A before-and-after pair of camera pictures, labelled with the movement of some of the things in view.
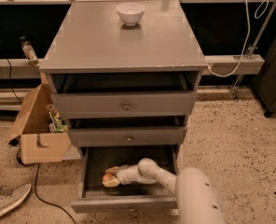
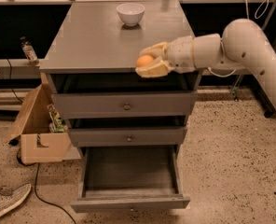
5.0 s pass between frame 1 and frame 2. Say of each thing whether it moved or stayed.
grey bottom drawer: stayed
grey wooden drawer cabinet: stayed
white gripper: moved
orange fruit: moved
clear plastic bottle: stayed
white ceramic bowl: stayed
